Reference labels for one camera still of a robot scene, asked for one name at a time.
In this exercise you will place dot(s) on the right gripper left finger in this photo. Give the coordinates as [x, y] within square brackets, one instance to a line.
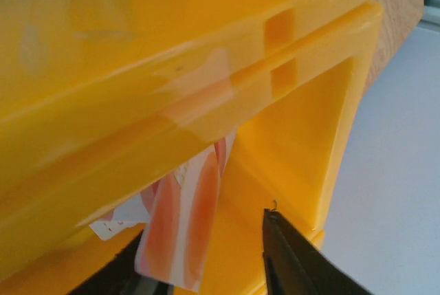
[120, 278]

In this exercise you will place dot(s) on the yellow bin with circle cards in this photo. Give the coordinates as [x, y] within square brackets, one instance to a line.
[102, 98]

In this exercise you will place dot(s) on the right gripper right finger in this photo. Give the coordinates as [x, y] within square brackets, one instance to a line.
[294, 266]

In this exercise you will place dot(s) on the red circle card stack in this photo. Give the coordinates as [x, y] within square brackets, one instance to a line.
[138, 209]

